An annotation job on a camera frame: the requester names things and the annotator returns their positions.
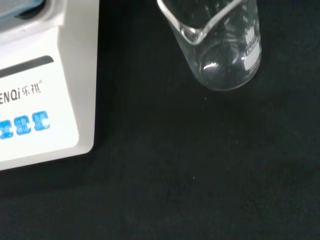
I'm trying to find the white electronic balance steel pan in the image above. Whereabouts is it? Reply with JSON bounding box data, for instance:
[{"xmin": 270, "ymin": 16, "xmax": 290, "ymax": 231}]
[{"xmin": 0, "ymin": 0, "xmax": 100, "ymax": 172}]

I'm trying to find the black bench cloth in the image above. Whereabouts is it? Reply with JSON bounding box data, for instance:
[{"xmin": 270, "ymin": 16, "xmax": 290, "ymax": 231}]
[{"xmin": 0, "ymin": 0, "xmax": 320, "ymax": 240}]

